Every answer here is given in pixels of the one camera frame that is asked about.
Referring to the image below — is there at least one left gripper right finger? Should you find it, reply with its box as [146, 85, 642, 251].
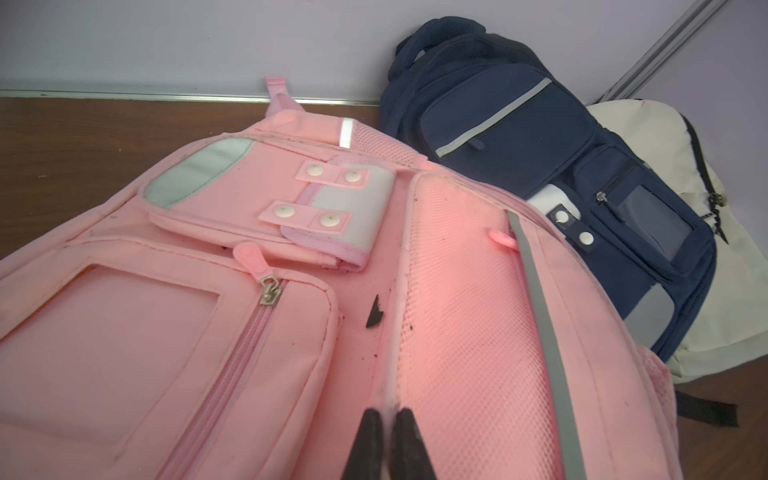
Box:
[391, 408, 437, 480]

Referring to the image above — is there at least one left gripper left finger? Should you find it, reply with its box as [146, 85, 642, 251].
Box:
[341, 408, 384, 480]

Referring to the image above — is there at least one pink backpack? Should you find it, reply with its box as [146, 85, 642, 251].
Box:
[1, 77, 682, 479]

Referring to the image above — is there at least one cream canvas backpack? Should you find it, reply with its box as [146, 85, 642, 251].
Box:
[585, 98, 768, 428]

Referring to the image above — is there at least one navy blue backpack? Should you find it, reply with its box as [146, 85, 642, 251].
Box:
[378, 16, 716, 361]

